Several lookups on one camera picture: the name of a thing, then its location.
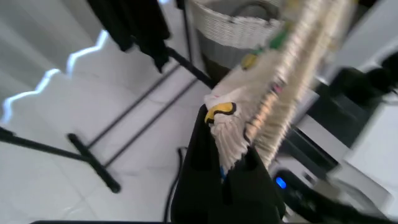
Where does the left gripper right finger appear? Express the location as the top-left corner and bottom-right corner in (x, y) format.
(229, 148), (286, 223)

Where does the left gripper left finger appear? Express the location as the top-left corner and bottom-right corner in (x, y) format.
(170, 105), (231, 223)

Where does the cream printed garment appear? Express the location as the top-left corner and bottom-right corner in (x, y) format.
(203, 0), (358, 175)

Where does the black garment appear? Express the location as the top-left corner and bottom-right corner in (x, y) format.
(86, 0), (172, 73)

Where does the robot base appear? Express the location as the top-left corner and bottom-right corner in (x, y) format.
(269, 49), (398, 224)

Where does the black clothes rack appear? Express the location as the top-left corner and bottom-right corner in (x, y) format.
(0, 0), (218, 194)

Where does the white laundry basket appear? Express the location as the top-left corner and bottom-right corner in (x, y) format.
(188, 0), (289, 82)

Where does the white curtain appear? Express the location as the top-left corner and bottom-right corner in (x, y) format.
(0, 0), (106, 122)

